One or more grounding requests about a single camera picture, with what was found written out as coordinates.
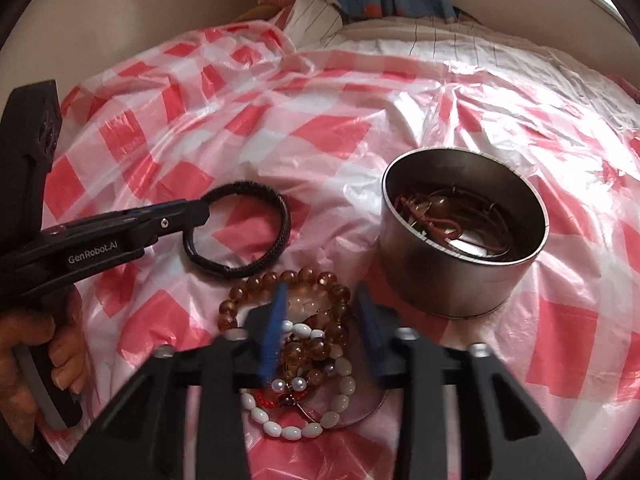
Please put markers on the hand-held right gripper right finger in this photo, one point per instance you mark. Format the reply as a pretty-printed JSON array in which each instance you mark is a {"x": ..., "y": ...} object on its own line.
[{"x": 367, "y": 330}]

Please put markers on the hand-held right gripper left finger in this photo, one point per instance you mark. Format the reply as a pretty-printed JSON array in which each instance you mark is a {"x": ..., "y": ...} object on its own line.
[{"x": 272, "y": 330}]

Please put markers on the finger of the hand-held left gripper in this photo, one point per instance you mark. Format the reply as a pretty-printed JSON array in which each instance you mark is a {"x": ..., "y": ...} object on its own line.
[
  {"x": 175, "y": 225},
  {"x": 175, "y": 208}
]

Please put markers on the round metal tin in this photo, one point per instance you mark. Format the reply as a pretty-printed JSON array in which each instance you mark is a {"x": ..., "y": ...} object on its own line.
[{"x": 450, "y": 285}]

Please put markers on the striped bed sheet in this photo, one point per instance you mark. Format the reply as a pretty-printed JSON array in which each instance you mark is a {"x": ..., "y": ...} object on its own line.
[{"x": 450, "y": 35}]

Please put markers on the white striped pillow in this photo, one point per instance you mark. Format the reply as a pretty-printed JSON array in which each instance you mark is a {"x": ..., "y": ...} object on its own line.
[{"x": 310, "y": 20}]

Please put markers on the person's left hand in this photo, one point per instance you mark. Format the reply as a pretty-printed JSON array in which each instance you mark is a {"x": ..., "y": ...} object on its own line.
[{"x": 22, "y": 327}]

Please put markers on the red white checkered plastic sheet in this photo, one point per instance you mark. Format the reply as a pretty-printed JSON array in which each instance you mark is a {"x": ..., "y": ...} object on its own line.
[{"x": 320, "y": 125}]

